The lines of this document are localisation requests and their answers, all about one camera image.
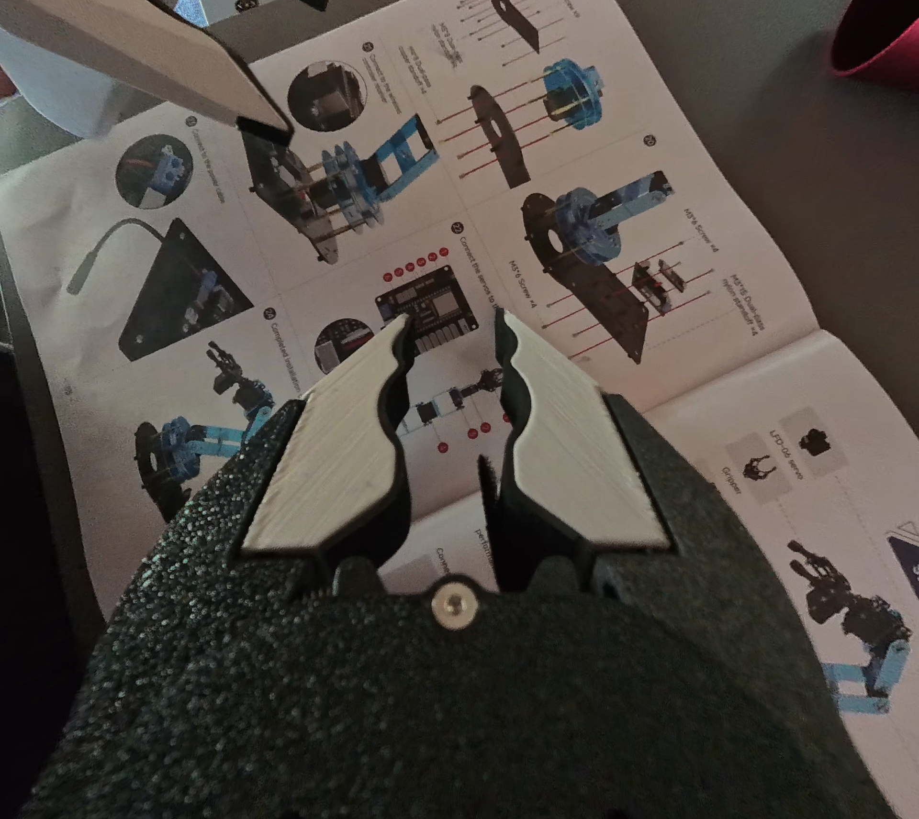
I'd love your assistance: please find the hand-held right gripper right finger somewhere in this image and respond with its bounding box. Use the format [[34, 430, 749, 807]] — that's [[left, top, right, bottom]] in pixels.
[[477, 310, 676, 590]]

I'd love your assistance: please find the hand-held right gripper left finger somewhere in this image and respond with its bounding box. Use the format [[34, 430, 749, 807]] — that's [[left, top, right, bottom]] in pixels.
[[240, 313, 414, 565]]

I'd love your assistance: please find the printed instruction manual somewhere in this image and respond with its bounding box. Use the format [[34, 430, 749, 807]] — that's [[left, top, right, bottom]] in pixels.
[[0, 0, 919, 763]]

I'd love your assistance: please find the grey desk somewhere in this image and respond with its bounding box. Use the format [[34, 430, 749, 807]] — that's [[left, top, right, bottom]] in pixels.
[[0, 0, 919, 626]]

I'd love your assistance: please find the person's black clothing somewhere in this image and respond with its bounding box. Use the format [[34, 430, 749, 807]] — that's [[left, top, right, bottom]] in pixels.
[[0, 331, 80, 819]]

